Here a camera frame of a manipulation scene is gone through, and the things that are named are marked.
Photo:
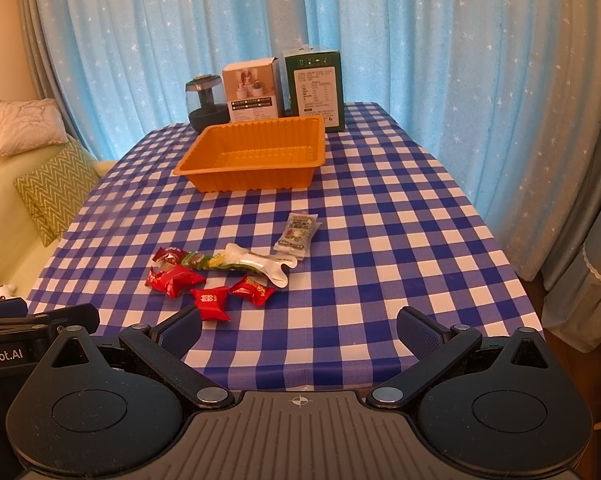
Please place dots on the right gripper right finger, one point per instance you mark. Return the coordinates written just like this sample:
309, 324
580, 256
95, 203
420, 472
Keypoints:
438, 349

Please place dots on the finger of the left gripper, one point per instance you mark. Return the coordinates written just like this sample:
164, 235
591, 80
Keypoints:
48, 322
13, 308

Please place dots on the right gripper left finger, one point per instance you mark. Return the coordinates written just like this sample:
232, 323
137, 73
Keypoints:
160, 350

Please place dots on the large red snack packet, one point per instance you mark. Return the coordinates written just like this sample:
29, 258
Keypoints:
175, 281

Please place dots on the red double-happiness candy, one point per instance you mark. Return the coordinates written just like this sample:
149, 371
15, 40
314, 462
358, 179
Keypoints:
212, 303

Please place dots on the green brown candy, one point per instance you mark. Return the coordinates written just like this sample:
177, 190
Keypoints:
196, 261

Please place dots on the yellow green candy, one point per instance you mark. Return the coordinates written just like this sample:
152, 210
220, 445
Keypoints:
218, 261

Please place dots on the small red candy packet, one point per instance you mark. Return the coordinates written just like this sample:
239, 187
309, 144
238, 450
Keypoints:
253, 291

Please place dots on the long green snack bag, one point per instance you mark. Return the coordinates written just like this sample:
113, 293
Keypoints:
272, 266

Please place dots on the clear grey snack packet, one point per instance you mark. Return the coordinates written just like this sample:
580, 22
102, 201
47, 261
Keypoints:
297, 235

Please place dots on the dark red candy packet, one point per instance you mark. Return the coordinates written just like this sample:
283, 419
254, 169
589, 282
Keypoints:
169, 255

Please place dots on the light green sofa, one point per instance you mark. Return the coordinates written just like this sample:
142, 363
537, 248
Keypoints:
22, 254

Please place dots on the green chevron cushion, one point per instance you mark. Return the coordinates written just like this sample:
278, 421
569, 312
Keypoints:
54, 192

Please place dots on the blue checkered tablecloth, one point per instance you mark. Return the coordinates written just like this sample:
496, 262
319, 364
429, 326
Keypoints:
382, 226

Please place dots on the grey outer curtain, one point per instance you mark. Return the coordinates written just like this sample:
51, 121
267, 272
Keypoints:
580, 239

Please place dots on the white cushion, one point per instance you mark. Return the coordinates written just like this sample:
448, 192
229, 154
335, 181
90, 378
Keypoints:
28, 125

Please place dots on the orange plastic tray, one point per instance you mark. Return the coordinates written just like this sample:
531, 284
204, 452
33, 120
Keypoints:
271, 154

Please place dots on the dark glass humidifier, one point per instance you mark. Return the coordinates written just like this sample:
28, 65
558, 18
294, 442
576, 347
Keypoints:
206, 102

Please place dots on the white product box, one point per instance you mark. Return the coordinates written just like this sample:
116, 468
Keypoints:
253, 90

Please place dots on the green carton box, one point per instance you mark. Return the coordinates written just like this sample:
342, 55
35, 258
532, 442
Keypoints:
316, 85

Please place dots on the blue star curtain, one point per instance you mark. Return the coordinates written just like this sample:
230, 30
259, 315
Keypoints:
505, 93

